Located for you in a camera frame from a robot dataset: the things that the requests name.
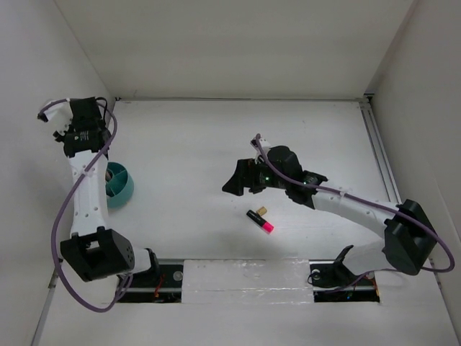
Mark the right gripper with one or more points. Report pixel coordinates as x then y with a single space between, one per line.
244 176

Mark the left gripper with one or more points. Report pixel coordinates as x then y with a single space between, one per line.
63 136

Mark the black highlighter pink cap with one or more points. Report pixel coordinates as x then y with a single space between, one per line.
260 221

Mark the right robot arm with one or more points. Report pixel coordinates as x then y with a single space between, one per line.
406 237

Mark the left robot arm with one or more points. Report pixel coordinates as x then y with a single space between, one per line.
94 250

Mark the teal round organizer container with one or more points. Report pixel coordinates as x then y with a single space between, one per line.
119 185

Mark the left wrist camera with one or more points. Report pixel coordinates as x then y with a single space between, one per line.
56 113

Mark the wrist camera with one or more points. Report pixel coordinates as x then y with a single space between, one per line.
260 145
56 113

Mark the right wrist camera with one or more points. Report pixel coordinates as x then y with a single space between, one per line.
260 145

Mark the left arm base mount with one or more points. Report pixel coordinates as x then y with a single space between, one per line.
161 283

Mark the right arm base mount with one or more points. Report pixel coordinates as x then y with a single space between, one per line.
332 282

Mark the aluminium rail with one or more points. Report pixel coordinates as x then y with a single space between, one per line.
378 148

